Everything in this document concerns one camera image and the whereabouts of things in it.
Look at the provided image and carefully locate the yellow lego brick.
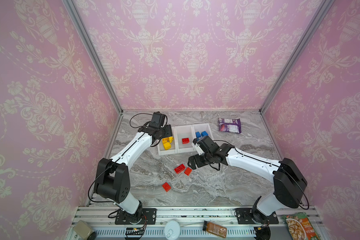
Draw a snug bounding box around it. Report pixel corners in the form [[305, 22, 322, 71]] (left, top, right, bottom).
[[162, 137, 174, 144], [163, 142, 172, 150]]

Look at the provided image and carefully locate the long red lego brick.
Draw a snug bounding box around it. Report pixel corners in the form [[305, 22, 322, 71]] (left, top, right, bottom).
[[174, 164, 186, 174]]

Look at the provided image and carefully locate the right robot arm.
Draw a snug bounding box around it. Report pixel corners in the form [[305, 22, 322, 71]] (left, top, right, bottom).
[[188, 143, 308, 224]]

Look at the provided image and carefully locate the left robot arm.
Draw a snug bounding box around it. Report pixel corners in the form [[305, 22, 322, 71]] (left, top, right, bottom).
[[93, 125, 173, 224]]

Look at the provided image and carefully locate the white left bin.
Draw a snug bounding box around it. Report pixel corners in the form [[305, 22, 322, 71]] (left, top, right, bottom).
[[158, 127, 177, 156]]

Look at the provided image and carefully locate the purple snack packet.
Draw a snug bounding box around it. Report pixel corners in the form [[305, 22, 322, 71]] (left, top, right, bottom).
[[218, 118, 242, 134]]

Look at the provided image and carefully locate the white right bin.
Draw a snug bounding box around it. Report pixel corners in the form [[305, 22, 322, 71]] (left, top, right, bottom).
[[191, 123, 214, 151]]

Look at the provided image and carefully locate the brown spice jar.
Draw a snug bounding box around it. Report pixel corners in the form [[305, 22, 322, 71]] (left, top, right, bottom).
[[203, 221, 228, 239]]

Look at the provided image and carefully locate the white round lid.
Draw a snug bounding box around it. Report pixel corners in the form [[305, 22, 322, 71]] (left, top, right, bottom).
[[164, 220, 181, 240]]

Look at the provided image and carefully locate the small circuit board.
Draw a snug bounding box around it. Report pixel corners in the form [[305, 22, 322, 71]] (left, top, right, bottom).
[[126, 228, 146, 236]]

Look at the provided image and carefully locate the green food packet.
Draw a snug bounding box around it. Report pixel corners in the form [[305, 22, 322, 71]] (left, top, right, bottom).
[[283, 212, 320, 240]]

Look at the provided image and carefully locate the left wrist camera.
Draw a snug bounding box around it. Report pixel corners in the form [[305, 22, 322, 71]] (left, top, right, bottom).
[[149, 112, 167, 129]]

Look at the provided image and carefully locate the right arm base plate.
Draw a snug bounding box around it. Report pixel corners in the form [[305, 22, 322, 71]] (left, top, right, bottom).
[[234, 208, 279, 225]]

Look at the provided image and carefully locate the aluminium front rail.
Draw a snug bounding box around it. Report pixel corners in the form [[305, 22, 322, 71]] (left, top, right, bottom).
[[65, 205, 328, 240]]

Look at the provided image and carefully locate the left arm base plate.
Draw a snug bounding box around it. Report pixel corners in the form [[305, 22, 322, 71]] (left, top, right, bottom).
[[115, 208, 157, 225]]

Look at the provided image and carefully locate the grey corner post left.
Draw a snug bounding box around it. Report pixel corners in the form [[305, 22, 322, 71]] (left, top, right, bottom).
[[62, 0, 123, 116]]

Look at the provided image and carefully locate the grey corner post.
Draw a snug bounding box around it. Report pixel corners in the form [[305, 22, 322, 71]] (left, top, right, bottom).
[[62, 0, 123, 116], [259, 0, 335, 116]]

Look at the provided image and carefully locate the grey corner post right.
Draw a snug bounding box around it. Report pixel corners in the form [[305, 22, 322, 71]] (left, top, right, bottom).
[[259, 0, 335, 116]]

